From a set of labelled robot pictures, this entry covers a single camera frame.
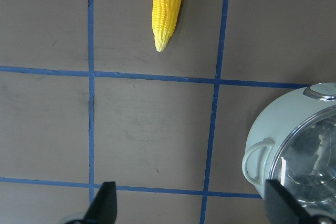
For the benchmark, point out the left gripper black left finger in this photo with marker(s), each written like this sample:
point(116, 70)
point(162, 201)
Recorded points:
point(103, 209)

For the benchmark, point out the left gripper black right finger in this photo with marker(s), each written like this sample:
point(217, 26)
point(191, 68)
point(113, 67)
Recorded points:
point(281, 207)

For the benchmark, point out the glass pot lid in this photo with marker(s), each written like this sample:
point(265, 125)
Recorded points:
point(305, 164)

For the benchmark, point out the yellow corn cob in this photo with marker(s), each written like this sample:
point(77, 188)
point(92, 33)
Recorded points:
point(164, 19)

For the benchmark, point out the pale green electric pot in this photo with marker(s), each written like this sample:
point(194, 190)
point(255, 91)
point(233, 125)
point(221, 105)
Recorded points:
point(274, 125)

